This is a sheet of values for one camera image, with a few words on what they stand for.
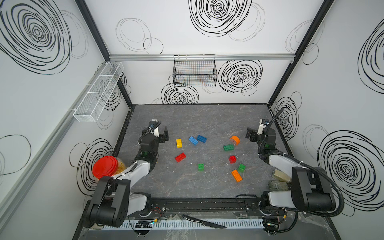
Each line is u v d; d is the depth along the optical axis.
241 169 0.85
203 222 0.70
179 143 0.96
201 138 0.99
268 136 0.68
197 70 1.10
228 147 0.94
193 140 0.98
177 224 0.77
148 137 0.73
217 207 0.75
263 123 0.78
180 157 0.90
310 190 0.43
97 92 0.71
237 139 0.98
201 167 0.85
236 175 0.83
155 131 0.73
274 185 0.77
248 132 0.84
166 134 0.80
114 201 0.41
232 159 0.89
